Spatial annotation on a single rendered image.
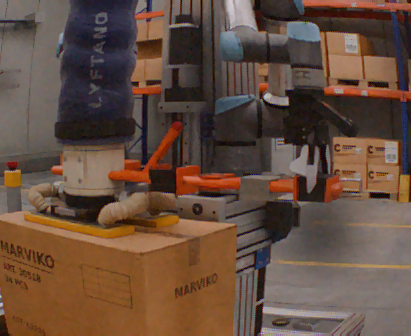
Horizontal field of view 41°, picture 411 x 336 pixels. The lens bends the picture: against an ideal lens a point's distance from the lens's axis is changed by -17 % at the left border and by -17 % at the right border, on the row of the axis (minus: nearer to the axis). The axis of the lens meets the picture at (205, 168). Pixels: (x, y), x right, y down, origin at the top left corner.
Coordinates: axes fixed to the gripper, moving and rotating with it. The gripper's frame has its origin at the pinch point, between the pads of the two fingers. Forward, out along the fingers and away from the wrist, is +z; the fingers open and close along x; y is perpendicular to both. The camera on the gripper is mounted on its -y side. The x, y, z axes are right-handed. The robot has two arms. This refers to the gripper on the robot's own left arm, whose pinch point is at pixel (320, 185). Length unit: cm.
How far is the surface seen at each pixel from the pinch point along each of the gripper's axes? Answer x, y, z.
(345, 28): -845, 249, -169
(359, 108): -844, 236, -26
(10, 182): -44, 153, 11
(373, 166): -714, 176, 58
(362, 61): -717, 187, -96
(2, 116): -677, 948, -30
